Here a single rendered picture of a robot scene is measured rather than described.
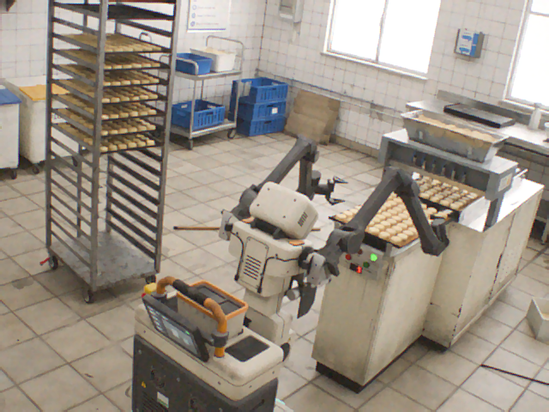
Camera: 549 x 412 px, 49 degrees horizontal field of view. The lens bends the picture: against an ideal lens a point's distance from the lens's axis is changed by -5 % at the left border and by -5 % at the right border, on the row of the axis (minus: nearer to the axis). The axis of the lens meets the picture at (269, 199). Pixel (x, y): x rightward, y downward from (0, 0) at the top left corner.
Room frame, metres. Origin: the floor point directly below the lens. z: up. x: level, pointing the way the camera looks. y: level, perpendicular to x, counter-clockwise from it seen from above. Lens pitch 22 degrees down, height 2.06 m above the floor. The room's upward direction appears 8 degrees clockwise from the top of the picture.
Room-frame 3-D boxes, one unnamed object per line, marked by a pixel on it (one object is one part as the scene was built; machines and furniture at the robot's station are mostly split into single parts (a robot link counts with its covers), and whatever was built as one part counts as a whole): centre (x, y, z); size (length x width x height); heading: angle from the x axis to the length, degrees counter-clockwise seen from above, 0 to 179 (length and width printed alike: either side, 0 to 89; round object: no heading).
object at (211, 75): (6.75, 0.94, 0.57); 0.85 x 0.58 x 1.13; 149
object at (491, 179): (3.38, -0.97, 1.01); 0.72 x 0.33 x 0.34; 54
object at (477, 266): (3.77, -1.25, 0.42); 1.28 x 0.72 x 0.84; 144
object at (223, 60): (6.90, 0.85, 0.89); 0.44 x 0.36 x 0.20; 60
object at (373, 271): (2.68, -0.46, 0.77); 0.24 x 0.04 x 0.14; 54
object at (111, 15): (3.47, 1.02, 1.68); 0.60 x 0.40 x 0.02; 46
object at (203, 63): (6.57, 1.03, 0.87); 0.40 x 0.30 x 0.16; 55
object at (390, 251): (3.39, -1.15, 0.87); 2.01 x 0.03 x 0.07; 144
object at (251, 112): (7.45, 0.30, 0.30); 0.60 x 0.40 x 0.20; 142
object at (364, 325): (2.97, -0.67, 0.45); 0.70 x 0.34 x 0.90; 144
